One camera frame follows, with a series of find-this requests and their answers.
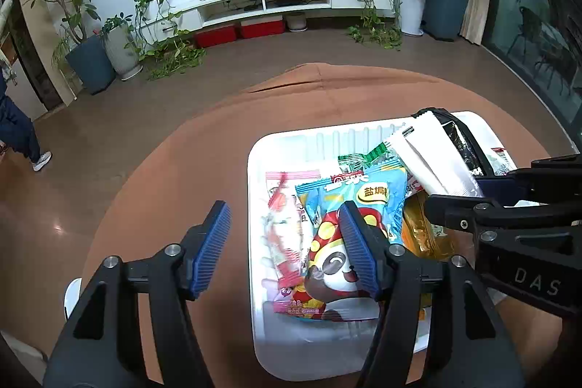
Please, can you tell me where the white red-print snack packet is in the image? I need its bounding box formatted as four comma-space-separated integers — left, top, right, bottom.
406, 172, 427, 199

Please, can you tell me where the light blue panda snack packet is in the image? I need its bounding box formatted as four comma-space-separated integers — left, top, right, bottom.
295, 165, 407, 323

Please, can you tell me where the orange snack packet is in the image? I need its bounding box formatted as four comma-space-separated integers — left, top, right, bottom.
402, 192, 474, 262

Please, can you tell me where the dark outdoor chair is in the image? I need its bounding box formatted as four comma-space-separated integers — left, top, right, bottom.
505, 6, 574, 94

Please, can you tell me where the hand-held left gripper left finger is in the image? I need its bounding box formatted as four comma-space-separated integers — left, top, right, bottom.
43, 199, 232, 388

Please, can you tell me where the white media cabinet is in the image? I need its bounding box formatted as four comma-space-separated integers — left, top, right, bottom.
139, 0, 396, 35

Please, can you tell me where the white foam tray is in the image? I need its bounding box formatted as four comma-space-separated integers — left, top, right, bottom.
248, 111, 517, 382

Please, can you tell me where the small plant in white pot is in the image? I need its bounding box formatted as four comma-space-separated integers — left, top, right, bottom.
101, 12, 144, 81

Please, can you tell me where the pink snack packet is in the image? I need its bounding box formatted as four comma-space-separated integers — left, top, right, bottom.
266, 170, 319, 316

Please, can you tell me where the white round object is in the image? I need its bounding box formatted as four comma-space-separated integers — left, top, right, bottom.
63, 276, 83, 321

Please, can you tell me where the green snack packet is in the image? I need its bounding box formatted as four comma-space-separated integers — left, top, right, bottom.
339, 143, 401, 176

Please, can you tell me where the long white snack packet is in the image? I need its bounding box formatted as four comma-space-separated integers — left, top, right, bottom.
384, 127, 485, 199

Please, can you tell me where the red storage box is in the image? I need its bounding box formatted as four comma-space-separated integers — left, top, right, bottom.
195, 25, 237, 49
239, 19, 286, 40

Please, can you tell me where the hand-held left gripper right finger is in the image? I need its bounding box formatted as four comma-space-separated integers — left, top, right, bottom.
339, 201, 528, 388

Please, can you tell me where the brown tablecloth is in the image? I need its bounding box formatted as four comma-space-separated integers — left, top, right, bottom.
82, 63, 569, 388

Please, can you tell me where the tall plant in blue-grey pot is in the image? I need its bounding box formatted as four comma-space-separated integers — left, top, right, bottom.
29, 0, 116, 95

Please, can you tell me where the red and white snack packet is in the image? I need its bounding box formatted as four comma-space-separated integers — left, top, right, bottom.
490, 146, 515, 176

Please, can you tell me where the trailing vine plant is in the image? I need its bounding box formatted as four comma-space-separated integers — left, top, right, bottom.
134, 0, 208, 80

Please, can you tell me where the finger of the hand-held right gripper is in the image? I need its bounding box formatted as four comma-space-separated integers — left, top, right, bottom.
473, 155, 582, 207
425, 193, 582, 234

